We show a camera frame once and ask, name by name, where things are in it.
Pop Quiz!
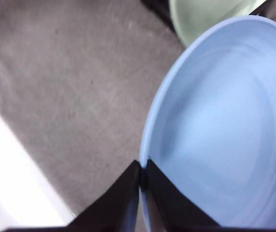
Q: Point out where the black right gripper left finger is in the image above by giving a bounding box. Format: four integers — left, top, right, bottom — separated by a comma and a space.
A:
65, 160, 141, 232

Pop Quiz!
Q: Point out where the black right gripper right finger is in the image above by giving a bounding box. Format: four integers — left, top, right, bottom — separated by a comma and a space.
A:
146, 159, 221, 230

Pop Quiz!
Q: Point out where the blue round plate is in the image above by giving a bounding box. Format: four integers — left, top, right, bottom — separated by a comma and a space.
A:
139, 14, 276, 232

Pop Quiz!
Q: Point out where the green round plate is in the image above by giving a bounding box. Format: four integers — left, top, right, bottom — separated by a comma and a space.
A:
168, 0, 265, 48

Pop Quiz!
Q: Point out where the black plastic dish rack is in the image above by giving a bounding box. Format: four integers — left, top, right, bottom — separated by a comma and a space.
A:
140, 0, 274, 32

